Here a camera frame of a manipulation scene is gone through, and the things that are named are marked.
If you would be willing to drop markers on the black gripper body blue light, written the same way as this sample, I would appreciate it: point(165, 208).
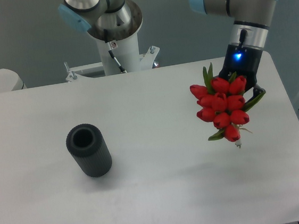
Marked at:
point(244, 62)

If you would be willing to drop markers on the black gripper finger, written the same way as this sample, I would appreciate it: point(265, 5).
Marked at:
point(257, 94)

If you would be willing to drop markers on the red tulip bouquet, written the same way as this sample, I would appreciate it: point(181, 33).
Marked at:
point(223, 104)

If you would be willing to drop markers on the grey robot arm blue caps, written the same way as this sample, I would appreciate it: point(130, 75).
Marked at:
point(252, 18)

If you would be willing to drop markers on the black ribbed cylindrical vase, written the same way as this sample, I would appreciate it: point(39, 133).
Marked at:
point(87, 146)

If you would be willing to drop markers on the white rounded chair back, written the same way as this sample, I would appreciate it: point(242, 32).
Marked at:
point(10, 81)

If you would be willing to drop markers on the white metal base bracket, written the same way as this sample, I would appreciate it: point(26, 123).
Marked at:
point(147, 61)

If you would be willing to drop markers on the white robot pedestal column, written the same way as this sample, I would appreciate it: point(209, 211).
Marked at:
point(115, 35)

